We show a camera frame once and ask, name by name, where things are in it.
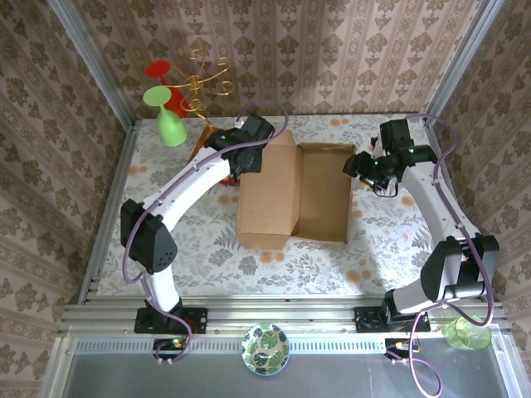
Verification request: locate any aluminium front rail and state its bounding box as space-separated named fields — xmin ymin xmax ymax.
xmin=57 ymin=296 xmax=509 ymax=337

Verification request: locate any green plastic wine glass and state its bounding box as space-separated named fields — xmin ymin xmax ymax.
xmin=143 ymin=85 xmax=188 ymax=147

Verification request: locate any brown wooden base board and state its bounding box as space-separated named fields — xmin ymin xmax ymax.
xmin=188 ymin=126 xmax=217 ymax=165

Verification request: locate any clear green plastic cup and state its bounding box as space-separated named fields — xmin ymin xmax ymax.
xmin=440 ymin=317 xmax=493 ymax=352

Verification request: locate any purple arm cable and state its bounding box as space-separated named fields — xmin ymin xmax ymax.
xmin=123 ymin=99 xmax=290 ymax=366
xmin=383 ymin=114 xmax=495 ymax=397

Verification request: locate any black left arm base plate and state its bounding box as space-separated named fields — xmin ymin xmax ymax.
xmin=134 ymin=307 xmax=208 ymax=335

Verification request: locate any aluminium frame post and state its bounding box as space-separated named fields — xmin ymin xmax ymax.
xmin=47 ymin=0 xmax=136 ymax=125
xmin=422 ymin=0 xmax=505 ymax=124

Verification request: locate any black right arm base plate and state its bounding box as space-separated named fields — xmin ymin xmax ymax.
xmin=354 ymin=305 xmax=431 ymax=333

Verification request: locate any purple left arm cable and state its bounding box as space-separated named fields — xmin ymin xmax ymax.
xmin=123 ymin=99 xmax=290 ymax=366

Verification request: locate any aluminium table side rail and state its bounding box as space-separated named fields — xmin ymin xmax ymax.
xmin=422 ymin=115 xmax=490 ymax=302
xmin=76 ymin=119 xmax=140 ymax=303

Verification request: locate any gold wire glass rack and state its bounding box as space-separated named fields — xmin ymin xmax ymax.
xmin=172 ymin=48 xmax=233 ymax=136

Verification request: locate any grey slotted cable duct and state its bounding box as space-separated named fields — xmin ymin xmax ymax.
xmin=72 ymin=336 xmax=505 ymax=356

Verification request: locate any brown cardboard paper box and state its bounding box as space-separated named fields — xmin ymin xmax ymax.
xmin=236 ymin=129 xmax=357 ymax=251

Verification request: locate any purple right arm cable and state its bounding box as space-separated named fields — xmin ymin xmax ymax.
xmin=383 ymin=114 xmax=495 ymax=397

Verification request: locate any grey metal sheet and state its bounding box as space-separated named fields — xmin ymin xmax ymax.
xmin=39 ymin=352 xmax=531 ymax=398

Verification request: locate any leaf patterned bowl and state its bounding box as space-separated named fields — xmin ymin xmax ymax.
xmin=241 ymin=322 xmax=290 ymax=376

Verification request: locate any red plastic wine glass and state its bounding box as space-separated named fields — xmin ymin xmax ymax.
xmin=144 ymin=60 xmax=190 ymax=119

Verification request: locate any small black controller board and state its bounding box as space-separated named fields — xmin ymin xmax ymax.
xmin=153 ymin=337 xmax=188 ymax=360
xmin=384 ymin=337 xmax=418 ymax=360

